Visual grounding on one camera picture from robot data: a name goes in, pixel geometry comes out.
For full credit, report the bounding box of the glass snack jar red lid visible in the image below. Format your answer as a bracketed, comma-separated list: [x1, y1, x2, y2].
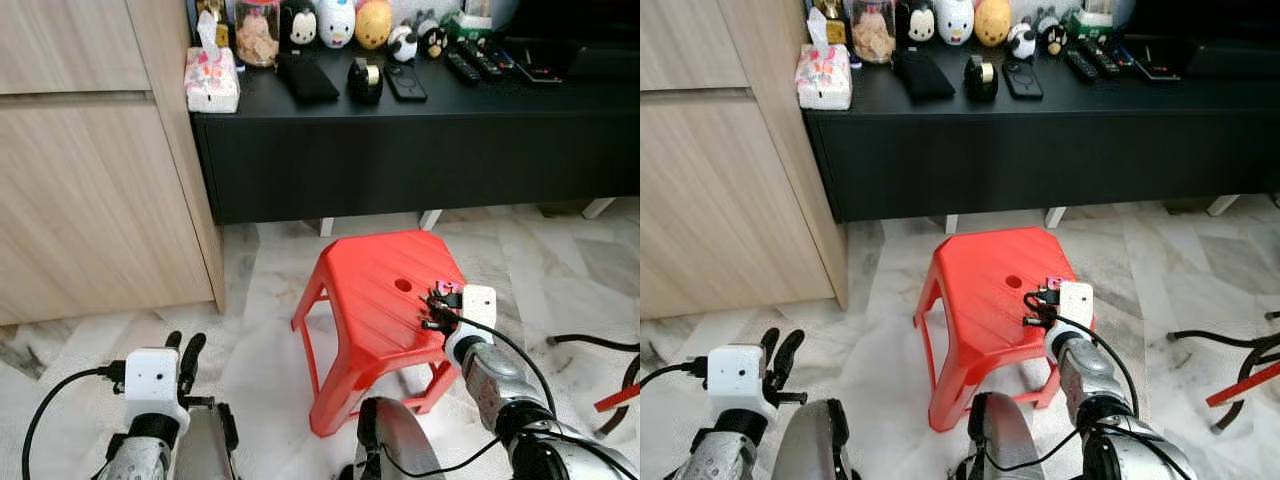
[235, 0, 282, 69]
[852, 0, 899, 66]

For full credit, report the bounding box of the black TV console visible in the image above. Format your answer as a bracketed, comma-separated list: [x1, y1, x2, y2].
[186, 38, 641, 236]
[803, 38, 1280, 233]

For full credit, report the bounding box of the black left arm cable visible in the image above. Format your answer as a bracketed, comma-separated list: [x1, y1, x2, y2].
[22, 363, 127, 480]
[640, 358, 710, 393]

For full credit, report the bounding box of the small black plush toy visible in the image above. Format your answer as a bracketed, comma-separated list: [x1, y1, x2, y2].
[1036, 15, 1068, 57]
[418, 18, 449, 59]

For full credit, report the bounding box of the green box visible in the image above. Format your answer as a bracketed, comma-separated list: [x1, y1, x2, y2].
[1065, 8, 1116, 39]
[445, 8, 493, 41]

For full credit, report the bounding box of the black television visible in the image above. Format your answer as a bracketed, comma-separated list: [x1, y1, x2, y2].
[1125, 0, 1280, 79]
[497, 0, 641, 81]

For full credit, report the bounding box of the black wallet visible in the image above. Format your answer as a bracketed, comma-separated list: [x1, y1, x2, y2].
[893, 48, 958, 101]
[277, 52, 341, 104]

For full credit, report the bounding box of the silver left robot leg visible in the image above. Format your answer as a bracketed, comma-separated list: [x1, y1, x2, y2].
[175, 403, 241, 480]
[775, 398, 861, 480]

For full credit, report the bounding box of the small gold trophy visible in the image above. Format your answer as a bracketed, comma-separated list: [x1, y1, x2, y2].
[808, 0, 847, 46]
[195, 0, 232, 49]

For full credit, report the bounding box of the red bar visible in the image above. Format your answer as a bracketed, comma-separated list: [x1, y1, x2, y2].
[1205, 362, 1280, 408]
[595, 385, 641, 413]

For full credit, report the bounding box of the silver right robot leg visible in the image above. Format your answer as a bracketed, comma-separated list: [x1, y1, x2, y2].
[340, 397, 446, 480]
[960, 392, 1051, 480]

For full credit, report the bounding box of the black tape dispenser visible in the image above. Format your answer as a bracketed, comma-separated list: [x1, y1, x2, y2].
[347, 57, 384, 106]
[964, 54, 1001, 103]

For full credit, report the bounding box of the yellow round plush toy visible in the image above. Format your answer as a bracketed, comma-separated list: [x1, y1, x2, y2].
[974, 0, 1013, 48]
[355, 0, 393, 51]

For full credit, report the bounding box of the silver robot leg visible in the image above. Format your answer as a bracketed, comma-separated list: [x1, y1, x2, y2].
[175, 403, 241, 480]
[775, 398, 861, 480]
[340, 397, 446, 480]
[960, 392, 1051, 480]

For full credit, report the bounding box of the red plastic stool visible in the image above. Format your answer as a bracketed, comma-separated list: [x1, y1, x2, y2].
[913, 226, 1093, 433]
[291, 229, 469, 438]

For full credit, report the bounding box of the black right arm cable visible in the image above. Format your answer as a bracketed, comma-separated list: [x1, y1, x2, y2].
[380, 316, 561, 479]
[985, 290, 1143, 476]

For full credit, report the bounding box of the small white panda plush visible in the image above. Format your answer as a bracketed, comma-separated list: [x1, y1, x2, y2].
[1006, 20, 1038, 61]
[388, 22, 419, 63]

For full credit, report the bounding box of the light wooden cabinet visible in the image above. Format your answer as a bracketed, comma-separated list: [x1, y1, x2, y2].
[640, 0, 851, 321]
[0, 0, 227, 326]

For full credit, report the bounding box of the black mouse plush toy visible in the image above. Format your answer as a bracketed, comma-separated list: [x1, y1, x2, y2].
[281, 0, 320, 49]
[900, 0, 938, 46]

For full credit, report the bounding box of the black metal board stand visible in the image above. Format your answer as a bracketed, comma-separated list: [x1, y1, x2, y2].
[1168, 312, 1280, 433]
[548, 335, 641, 436]

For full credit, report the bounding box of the floral tissue box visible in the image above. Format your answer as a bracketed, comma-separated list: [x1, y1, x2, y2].
[184, 12, 242, 114]
[795, 8, 854, 111]

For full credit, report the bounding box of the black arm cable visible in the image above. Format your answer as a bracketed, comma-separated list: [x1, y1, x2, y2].
[380, 316, 561, 479]
[640, 358, 710, 393]
[22, 363, 127, 480]
[985, 290, 1143, 476]

